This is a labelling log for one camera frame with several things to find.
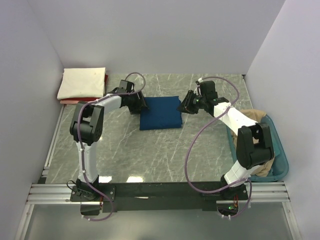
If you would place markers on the blue printed t shirt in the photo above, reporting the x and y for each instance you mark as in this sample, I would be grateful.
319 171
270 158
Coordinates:
161 113

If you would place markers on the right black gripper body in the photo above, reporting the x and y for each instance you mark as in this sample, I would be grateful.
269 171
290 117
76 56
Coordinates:
193 103

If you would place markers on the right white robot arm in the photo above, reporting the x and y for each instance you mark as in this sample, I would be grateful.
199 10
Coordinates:
254 145

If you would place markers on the folded dark red t shirt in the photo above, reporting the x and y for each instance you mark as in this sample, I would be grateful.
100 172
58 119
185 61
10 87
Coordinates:
106 79

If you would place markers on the tan t shirt in bin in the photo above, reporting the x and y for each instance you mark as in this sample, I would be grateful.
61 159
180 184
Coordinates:
257 116

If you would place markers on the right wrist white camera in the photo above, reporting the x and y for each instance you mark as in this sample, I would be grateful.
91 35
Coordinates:
198 90

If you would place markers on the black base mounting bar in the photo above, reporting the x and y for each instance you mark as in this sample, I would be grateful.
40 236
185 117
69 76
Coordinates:
153 196

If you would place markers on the folded cream t shirt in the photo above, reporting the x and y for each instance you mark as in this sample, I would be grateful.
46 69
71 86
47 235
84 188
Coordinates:
81 73

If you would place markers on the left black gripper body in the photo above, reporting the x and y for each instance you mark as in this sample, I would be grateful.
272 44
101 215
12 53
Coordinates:
134 104

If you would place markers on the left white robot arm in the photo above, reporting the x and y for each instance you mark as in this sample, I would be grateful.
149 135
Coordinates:
87 126

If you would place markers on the folded pink t shirt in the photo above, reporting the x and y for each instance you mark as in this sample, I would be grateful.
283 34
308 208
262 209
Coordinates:
68 102

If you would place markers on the teal plastic bin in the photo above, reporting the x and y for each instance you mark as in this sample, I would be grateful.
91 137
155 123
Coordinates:
280 166

